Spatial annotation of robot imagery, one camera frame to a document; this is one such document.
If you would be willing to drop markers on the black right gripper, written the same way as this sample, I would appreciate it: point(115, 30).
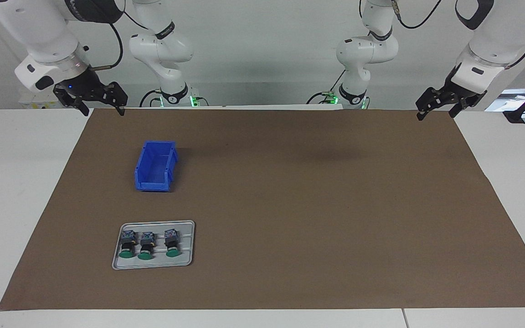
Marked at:
point(82, 86)

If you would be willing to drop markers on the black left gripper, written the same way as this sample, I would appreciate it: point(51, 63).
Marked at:
point(460, 96)

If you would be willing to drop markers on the green push button switch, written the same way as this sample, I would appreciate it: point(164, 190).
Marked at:
point(146, 245)
point(172, 241)
point(127, 243)

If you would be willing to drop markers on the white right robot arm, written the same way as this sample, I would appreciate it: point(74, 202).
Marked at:
point(48, 36)

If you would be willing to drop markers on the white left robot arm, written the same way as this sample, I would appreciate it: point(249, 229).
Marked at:
point(495, 41)

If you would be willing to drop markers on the white cardboard box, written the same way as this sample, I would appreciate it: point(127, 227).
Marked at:
point(39, 104)

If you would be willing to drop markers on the white crumpled plastic sheet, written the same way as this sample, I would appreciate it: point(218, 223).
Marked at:
point(511, 98)

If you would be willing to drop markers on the blue plastic storage bin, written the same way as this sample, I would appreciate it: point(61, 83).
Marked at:
point(155, 168)

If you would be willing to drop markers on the grey metal tray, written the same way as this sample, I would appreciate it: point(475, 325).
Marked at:
point(187, 246)

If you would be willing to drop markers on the brown table mat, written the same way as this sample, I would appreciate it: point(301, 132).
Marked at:
point(290, 228)

